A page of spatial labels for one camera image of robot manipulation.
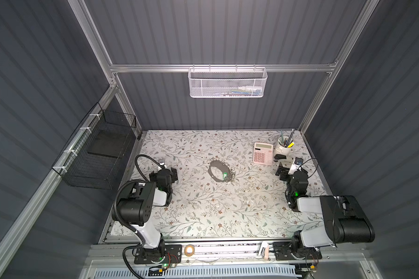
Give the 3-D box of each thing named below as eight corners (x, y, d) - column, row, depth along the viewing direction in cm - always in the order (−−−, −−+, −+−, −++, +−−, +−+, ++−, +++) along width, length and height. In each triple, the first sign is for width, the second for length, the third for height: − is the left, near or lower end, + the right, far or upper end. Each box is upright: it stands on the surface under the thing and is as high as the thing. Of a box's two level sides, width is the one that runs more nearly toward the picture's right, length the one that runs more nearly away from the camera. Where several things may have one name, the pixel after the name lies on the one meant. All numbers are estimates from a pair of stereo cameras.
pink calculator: (253, 163, 106) (254, 159, 103) (254, 145, 115) (255, 141, 113) (271, 165, 105) (273, 162, 102) (271, 147, 114) (272, 144, 111)
